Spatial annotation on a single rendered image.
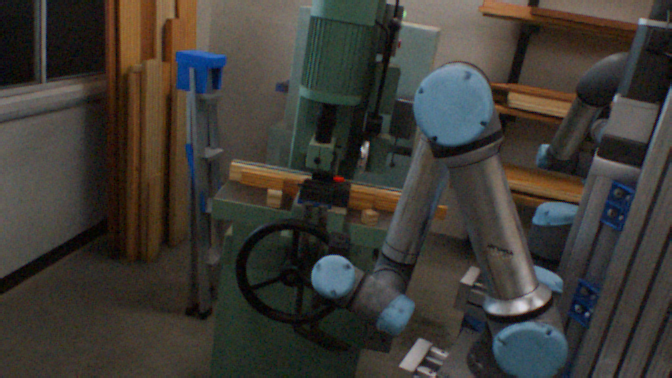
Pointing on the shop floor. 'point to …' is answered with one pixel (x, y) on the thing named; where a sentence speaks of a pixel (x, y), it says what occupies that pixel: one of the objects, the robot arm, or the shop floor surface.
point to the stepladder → (207, 128)
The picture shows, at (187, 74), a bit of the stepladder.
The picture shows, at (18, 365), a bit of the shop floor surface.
